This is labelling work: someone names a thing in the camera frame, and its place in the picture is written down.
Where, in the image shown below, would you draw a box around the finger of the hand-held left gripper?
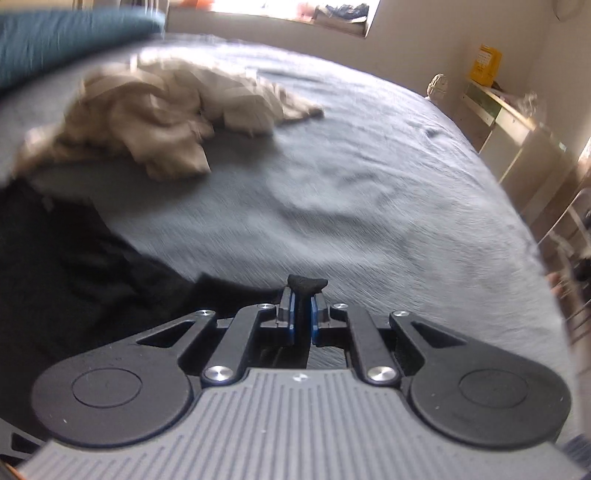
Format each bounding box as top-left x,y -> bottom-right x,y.
0,414 -> 48,470

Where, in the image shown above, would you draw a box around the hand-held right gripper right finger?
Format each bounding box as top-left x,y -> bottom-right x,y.
311,294 -> 468,385

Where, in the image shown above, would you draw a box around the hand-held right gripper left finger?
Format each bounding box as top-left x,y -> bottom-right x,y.
136,289 -> 296,385

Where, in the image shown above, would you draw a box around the black printed t-shirt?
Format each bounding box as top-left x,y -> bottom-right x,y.
0,178 -> 329,370

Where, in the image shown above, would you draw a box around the dark clothes on windowsill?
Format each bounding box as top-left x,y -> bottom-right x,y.
324,4 -> 366,22

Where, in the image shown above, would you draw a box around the white crumpled garment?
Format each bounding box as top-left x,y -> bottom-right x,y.
198,67 -> 325,137

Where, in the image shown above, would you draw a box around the beige crumpled garment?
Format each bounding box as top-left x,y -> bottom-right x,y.
14,58 -> 215,184

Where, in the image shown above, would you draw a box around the metal chair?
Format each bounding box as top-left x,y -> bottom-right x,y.
537,184 -> 591,325

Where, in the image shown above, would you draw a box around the cream desk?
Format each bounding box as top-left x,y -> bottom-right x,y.
461,78 -> 579,223

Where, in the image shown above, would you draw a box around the open cardboard shoe box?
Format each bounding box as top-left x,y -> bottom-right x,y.
313,4 -> 371,38

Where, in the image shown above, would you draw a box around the crumpled clear plastic bag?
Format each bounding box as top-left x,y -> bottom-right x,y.
516,91 -> 542,117

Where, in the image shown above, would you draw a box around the yellow box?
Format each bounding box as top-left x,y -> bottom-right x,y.
469,43 -> 504,87

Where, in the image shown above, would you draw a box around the blue duvet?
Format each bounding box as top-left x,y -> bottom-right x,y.
0,8 -> 168,94

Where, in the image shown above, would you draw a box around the cream bed post finial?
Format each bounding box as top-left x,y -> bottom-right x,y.
425,73 -> 450,101

